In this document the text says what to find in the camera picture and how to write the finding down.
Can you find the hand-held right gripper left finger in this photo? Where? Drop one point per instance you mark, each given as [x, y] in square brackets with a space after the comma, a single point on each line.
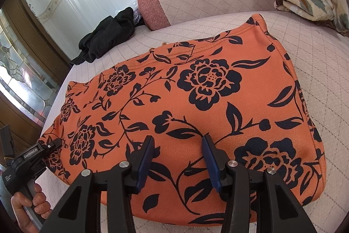
[143, 164]

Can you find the wooden door with leaded glass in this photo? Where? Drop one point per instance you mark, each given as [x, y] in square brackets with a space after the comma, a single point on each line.
[16, 63]

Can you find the person's left hand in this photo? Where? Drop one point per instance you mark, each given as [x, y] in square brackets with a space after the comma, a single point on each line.
[21, 211]

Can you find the clear plastic bag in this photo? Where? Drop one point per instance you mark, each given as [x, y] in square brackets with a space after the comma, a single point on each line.
[137, 16]

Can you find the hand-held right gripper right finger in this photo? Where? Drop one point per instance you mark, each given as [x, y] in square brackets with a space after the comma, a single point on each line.
[211, 164]

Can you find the orange floral garment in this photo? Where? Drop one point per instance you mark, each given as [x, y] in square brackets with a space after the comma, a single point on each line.
[218, 102]

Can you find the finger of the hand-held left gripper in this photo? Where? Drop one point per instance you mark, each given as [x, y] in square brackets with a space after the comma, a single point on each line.
[51, 145]

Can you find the black cloth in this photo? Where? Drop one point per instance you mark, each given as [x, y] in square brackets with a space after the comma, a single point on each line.
[109, 31]

